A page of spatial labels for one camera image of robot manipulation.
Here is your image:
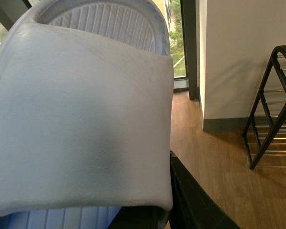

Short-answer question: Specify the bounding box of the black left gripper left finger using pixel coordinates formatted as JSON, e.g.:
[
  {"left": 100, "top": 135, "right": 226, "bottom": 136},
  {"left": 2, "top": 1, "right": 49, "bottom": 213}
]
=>
[{"left": 108, "top": 206, "right": 159, "bottom": 229}]

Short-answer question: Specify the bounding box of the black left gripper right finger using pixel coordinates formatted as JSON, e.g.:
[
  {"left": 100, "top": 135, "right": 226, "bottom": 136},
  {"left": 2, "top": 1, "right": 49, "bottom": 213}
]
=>
[{"left": 169, "top": 151, "right": 240, "bottom": 229}]

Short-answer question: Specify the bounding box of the light blue slide slipper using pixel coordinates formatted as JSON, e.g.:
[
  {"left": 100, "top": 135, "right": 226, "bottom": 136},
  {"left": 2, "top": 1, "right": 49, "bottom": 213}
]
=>
[{"left": 0, "top": 0, "right": 174, "bottom": 229}]

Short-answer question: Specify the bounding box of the black metal shoe rack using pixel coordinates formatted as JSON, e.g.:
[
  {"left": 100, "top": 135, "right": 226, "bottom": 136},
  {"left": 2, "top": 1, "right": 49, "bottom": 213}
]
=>
[{"left": 242, "top": 45, "right": 286, "bottom": 169}]

